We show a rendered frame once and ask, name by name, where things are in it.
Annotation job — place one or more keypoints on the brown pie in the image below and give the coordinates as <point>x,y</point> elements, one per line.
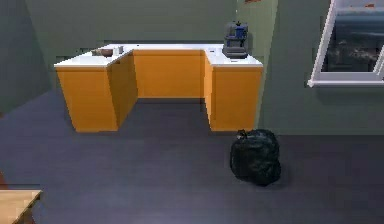
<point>103,52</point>

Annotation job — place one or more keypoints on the orange kitchen counter white top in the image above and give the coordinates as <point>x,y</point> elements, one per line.
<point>166,73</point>

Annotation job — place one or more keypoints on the black rubbish bag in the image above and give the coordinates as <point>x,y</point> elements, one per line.
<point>256,156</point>

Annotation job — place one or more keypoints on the small grey cup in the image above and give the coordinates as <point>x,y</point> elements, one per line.
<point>119,50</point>

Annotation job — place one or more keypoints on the white framed window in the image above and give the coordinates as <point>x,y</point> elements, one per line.
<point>353,43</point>

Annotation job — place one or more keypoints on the light wooden table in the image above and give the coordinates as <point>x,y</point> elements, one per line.
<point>15,203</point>

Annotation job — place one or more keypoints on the red framed wall picture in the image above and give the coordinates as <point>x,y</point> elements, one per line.
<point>252,1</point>

